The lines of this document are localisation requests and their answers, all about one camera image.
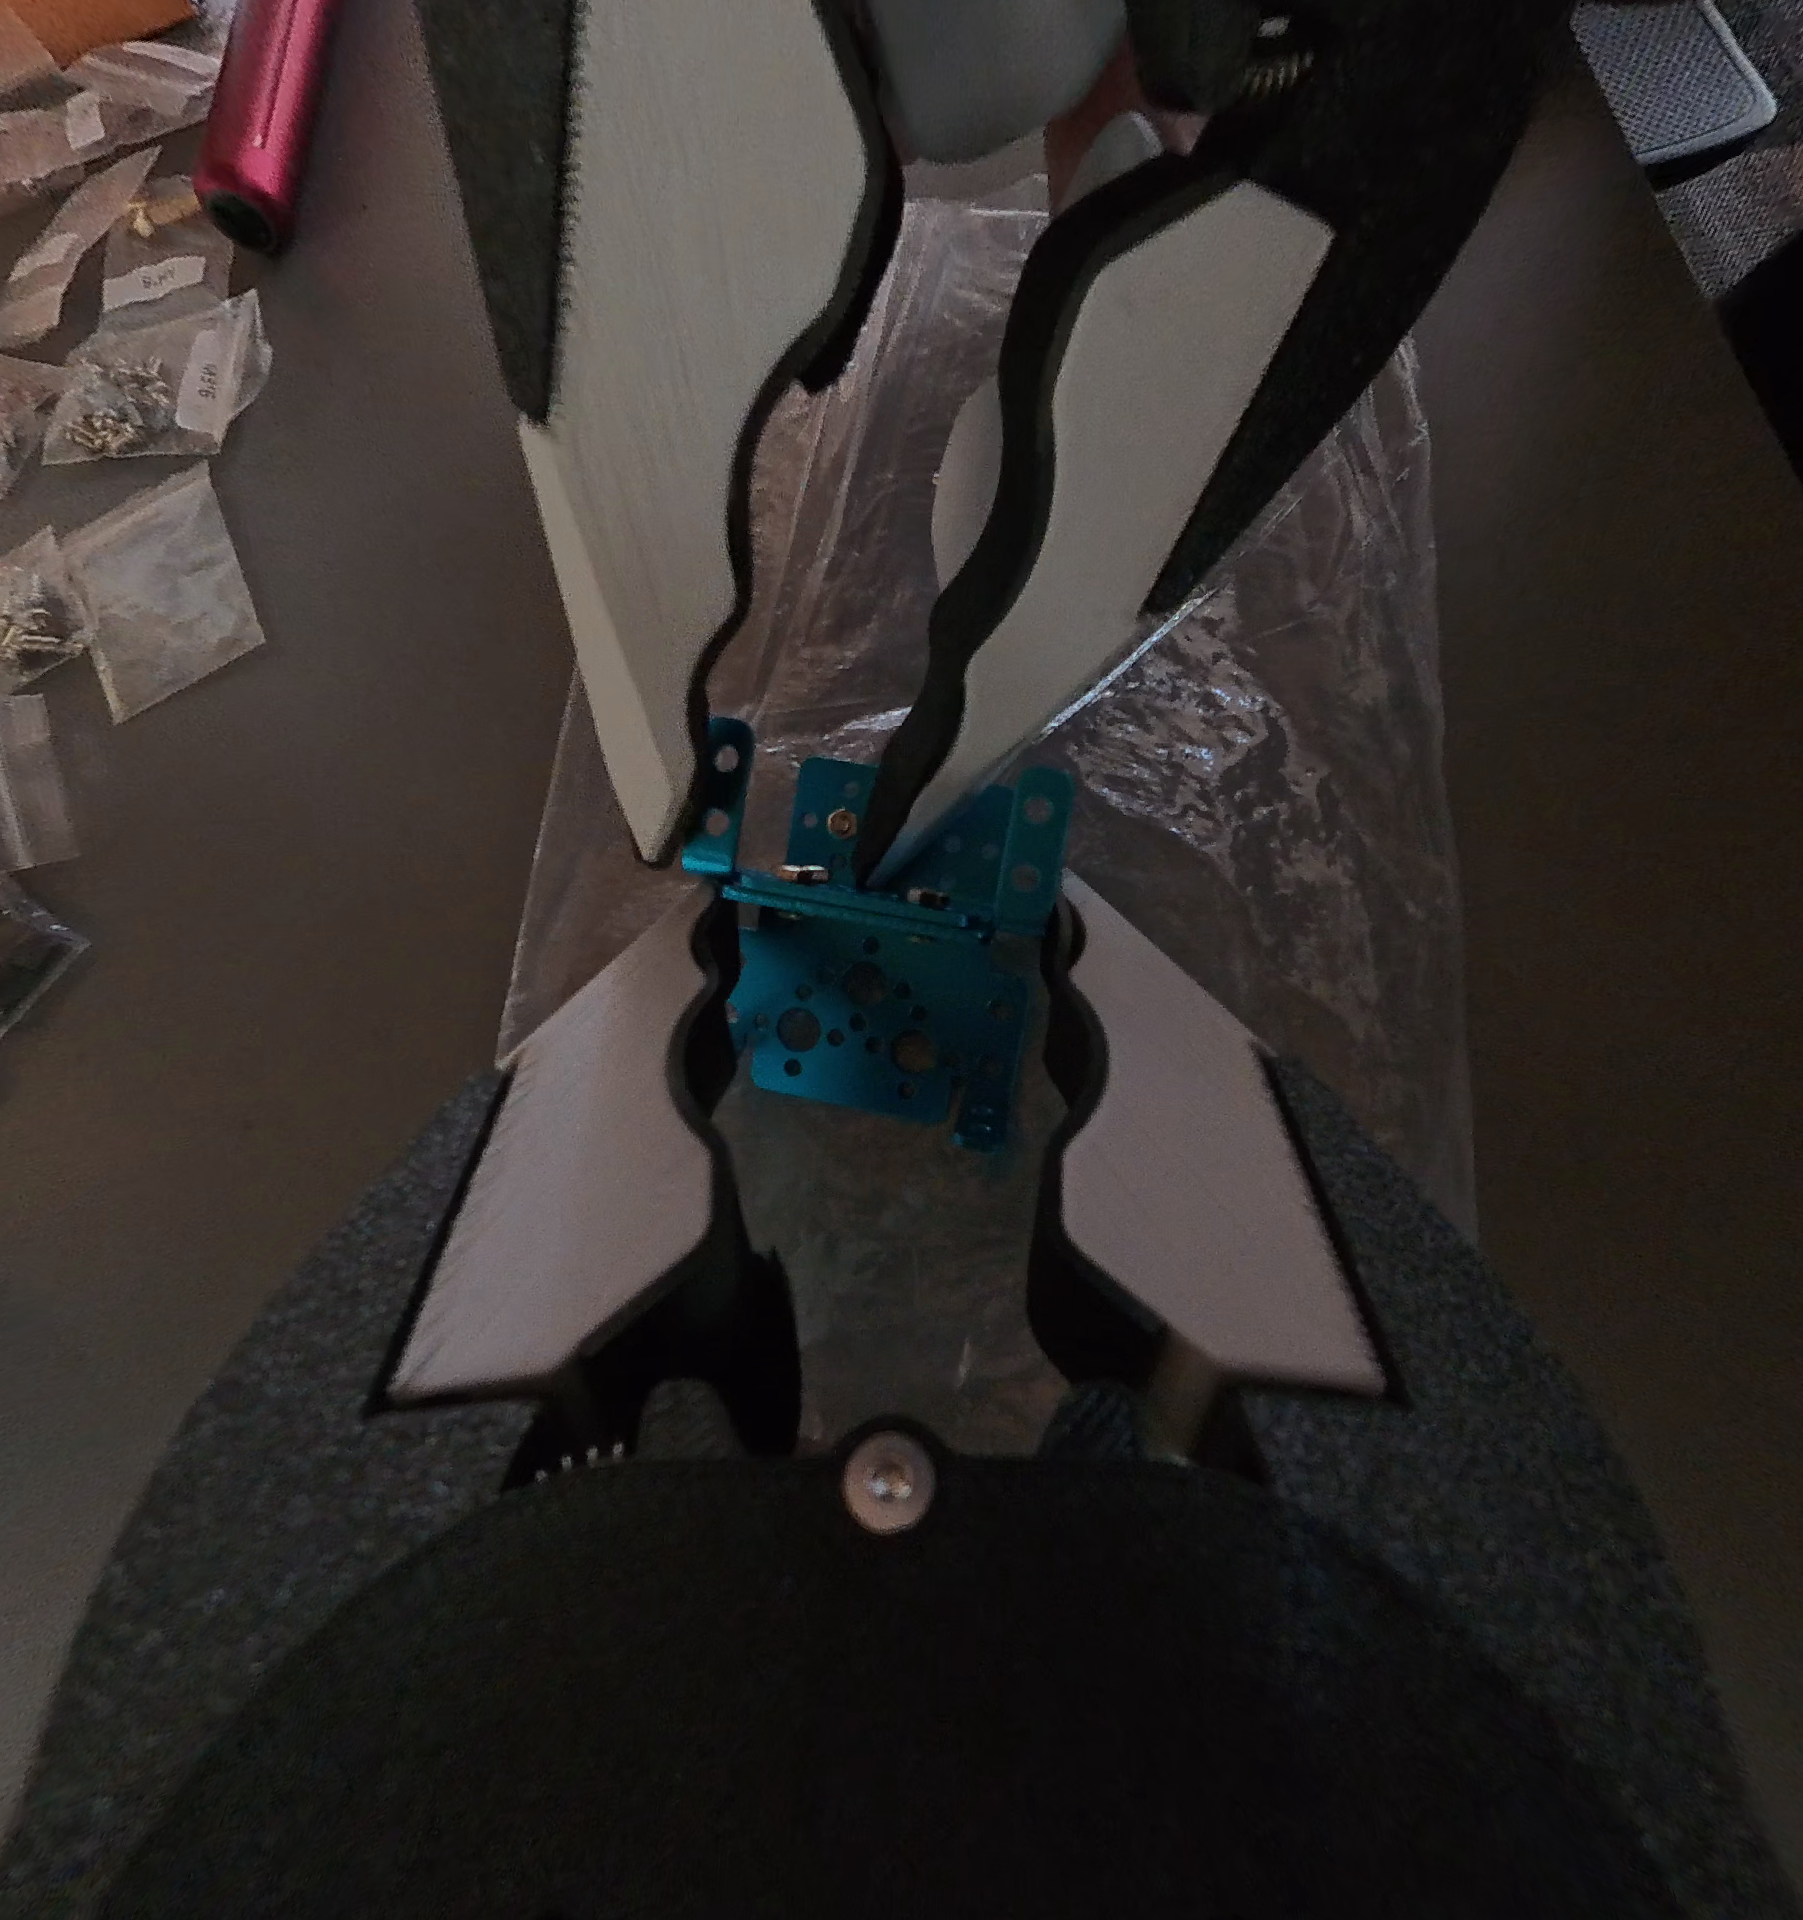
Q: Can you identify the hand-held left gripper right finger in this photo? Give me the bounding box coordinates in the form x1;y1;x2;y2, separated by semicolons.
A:
1036;872;1412;1405

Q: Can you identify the person's right hand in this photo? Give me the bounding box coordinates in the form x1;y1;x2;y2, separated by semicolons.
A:
1047;42;1207;205

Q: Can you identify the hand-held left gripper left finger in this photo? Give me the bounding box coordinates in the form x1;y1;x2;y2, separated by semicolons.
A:
366;897;737;1415

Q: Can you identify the blue metal bracket assembly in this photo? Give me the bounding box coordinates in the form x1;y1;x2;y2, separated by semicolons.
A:
681;717;1076;1157

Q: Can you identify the clear plastic bag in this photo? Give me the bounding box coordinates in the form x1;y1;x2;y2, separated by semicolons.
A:
496;196;1476;1442

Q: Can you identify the pile of small screw bags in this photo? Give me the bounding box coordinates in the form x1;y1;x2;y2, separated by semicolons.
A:
0;46;278;1097

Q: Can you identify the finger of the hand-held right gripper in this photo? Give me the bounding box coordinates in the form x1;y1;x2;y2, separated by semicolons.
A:
860;168;1338;888
515;0;906;872

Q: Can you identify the cardboard box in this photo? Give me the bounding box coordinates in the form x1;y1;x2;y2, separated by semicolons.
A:
0;0;200;77

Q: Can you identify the red metal tool handle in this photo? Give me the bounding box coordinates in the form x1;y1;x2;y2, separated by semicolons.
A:
193;0;337;248

